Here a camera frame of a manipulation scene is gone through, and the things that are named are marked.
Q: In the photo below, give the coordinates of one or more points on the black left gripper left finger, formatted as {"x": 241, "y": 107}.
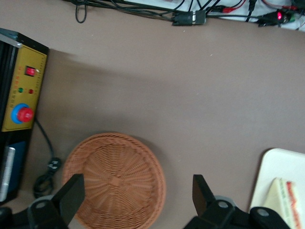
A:
{"x": 71, "y": 194}

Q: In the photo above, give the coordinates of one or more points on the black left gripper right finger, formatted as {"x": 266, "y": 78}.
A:
{"x": 202, "y": 199}

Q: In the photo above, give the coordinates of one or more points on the plastic-wrapped triangle sandwich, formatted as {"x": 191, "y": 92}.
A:
{"x": 281, "y": 202}

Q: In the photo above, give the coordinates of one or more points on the round brown wicker basket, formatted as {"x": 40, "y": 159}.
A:
{"x": 124, "y": 171}

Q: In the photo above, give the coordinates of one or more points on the cream white plastic tray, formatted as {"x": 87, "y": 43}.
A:
{"x": 278, "y": 162}

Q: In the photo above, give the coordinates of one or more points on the black machine with yellow panel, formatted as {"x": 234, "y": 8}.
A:
{"x": 26, "y": 86}

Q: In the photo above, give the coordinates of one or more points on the black rectangular connector box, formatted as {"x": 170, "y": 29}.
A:
{"x": 188, "y": 17}

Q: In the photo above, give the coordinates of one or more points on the red alligator clip lead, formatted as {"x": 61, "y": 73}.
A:
{"x": 228, "y": 10}

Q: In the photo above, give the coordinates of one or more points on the circuit module with red light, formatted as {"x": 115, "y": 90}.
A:
{"x": 280, "y": 16}

